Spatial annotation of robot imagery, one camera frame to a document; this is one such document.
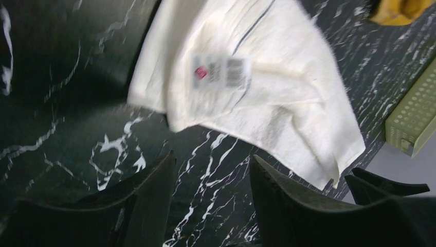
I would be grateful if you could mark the green plastic basket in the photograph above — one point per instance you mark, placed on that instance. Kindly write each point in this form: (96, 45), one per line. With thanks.
(412, 122)

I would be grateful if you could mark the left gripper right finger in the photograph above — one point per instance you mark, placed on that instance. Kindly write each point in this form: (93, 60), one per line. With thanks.
(290, 214)

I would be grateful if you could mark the white towel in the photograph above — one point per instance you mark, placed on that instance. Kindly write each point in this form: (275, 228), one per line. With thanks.
(260, 71)

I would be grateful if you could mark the yellow brown towel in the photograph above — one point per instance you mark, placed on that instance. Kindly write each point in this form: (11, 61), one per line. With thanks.
(398, 12)

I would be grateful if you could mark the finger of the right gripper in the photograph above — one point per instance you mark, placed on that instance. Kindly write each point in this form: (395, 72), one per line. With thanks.
(363, 192)
(390, 186)

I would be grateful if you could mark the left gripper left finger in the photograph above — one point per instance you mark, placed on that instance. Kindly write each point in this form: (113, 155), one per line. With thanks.
(133, 212)

